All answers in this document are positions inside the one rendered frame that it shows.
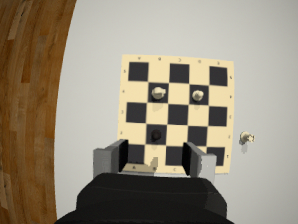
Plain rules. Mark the white pawn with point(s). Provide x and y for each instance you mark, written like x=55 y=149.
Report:
x=197 y=95

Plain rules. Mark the cream and black chessboard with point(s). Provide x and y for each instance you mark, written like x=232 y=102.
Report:
x=207 y=123

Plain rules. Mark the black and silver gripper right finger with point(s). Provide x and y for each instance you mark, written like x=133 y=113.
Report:
x=197 y=163

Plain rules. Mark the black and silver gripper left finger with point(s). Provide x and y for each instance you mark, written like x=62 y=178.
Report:
x=111 y=159

